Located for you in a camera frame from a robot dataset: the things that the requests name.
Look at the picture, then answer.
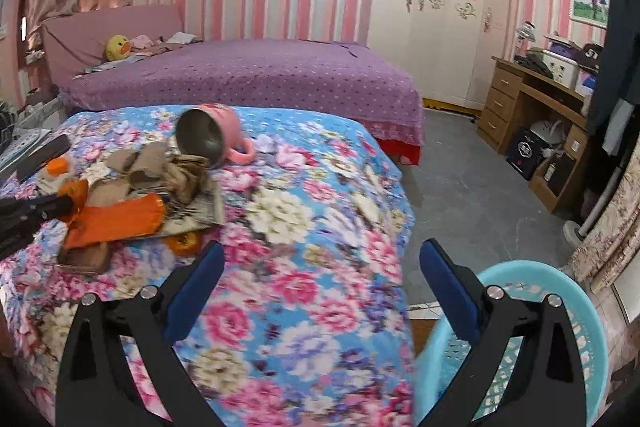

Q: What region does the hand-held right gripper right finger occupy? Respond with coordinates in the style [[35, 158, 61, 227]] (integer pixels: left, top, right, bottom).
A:
[[415, 238, 608, 427]]

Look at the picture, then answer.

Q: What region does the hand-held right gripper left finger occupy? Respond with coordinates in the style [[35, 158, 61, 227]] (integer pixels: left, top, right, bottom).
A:
[[55, 239, 226, 427]]

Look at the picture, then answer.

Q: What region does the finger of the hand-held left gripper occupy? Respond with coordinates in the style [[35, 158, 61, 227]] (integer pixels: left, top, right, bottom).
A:
[[0, 194, 76, 228], [0, 219, 48, 260]]

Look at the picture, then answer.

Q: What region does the small orange wrapper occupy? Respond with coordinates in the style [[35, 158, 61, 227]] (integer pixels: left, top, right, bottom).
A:
[[56, 178, 91, 224]]

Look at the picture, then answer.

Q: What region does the light blue plastic basket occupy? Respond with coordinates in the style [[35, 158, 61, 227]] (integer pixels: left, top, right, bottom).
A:
[[412, 259, 611, 427]]

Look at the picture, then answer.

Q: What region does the patterned grey sock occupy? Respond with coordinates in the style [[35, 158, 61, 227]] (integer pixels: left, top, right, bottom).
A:
[[160, 179, 226, 238]]

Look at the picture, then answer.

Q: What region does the orange sock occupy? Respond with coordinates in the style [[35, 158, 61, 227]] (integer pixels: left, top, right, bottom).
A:
[[62, 194, 168, 250]]

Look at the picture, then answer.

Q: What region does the white bottle with orange cap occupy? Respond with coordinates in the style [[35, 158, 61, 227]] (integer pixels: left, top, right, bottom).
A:
[[37, 157, 76, 188]]

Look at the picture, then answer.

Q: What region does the black remote control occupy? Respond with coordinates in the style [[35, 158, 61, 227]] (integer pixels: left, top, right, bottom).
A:
[[16, 134, 72, 182]]

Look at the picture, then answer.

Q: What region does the grey striped pad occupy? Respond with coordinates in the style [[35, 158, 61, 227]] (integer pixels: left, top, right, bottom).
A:
[[0, 127, 53, 180]]

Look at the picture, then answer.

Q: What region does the flat brown cardboard piece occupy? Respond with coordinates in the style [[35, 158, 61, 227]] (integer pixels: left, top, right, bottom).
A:
[[87, 177, 133, 208]]

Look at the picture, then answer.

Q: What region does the crumpled tan wrapper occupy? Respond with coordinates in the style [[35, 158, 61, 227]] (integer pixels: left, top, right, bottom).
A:
[[162, 154, 211, 205]]

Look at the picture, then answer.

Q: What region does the pile of beige socks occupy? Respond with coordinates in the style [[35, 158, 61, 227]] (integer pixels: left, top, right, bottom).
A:
[[102, 141, 173, 188]]

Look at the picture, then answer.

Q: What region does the floral blanket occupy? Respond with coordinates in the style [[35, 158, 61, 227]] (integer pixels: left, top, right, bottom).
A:
[[0, 104, 418, 427]]

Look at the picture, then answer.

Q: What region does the white fan stand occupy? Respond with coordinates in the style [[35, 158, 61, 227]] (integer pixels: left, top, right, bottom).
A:
[[562, 177, 626, 253]]

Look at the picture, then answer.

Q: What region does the black box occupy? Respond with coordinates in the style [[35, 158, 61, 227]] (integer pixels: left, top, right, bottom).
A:
[[506, 127, 551, 180]]

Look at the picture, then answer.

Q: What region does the pink mug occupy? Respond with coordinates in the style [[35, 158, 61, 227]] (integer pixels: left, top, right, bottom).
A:
[[176, 104, 255, 168]]

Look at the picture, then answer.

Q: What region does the beige floral curtain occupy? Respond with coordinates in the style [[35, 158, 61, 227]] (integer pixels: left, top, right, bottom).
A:
[[570, 157, 640, 295]]

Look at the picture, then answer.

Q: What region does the yellow duck plush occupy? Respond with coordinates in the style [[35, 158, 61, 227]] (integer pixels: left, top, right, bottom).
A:
[[104, 35, 132, 62]]

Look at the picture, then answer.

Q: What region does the white round appliance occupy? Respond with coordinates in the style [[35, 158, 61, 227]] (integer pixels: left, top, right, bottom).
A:
[[529, 119, 568, 148]]

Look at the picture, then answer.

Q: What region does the pink headboard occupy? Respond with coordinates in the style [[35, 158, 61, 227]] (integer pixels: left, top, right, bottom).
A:
[[40, 4, 183, 92]]

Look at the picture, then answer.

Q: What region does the pink clothing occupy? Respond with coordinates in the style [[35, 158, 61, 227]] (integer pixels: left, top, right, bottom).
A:
[[129, 34, 166, 54]]

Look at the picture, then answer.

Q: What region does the wooden desk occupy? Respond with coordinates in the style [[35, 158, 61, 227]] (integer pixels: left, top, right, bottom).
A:
[[477, 55, 593, 214]]

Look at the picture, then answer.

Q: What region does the purple dotted bed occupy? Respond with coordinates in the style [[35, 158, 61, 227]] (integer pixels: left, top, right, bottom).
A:
[[60, 39, 426, 165]]

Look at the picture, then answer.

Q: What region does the white storage box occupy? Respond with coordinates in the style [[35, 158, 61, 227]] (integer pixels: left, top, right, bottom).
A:
[[542, 49, 581, 88]]

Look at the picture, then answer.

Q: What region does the white wardrobe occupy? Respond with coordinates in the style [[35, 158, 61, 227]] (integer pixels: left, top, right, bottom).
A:
[[367, 0, 511, 110]]

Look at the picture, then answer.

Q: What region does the table lamp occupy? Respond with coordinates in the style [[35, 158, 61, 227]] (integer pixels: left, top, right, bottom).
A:
[[515, 21, 538, 60]]

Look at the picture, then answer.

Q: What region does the purple box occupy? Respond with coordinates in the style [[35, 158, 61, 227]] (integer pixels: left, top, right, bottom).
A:
[[550, 39, 608, 72]]

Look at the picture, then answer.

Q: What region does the dark hanging jacket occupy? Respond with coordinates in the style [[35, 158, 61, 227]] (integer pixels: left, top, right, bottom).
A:
[[587, 0, 640, 155]]

